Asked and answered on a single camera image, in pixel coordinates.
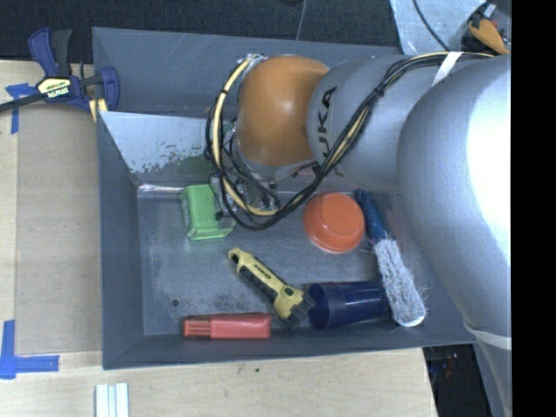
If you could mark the green plastic box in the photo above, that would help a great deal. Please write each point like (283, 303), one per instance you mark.
(200, 211)

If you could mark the yellow and black flashlight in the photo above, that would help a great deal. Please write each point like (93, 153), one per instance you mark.
(260, 276)

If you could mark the orange bowl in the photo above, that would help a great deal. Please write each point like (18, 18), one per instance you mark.
(334, 222)

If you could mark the grey metal bin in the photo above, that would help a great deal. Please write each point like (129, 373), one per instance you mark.
(182, 276)

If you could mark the red flat block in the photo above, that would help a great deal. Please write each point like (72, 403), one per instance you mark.
(234, 326)

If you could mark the dark blue cup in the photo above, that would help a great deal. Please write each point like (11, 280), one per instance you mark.
(347, 304)

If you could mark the pale wood flat board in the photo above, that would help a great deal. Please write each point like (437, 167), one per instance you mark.
(56, 233)

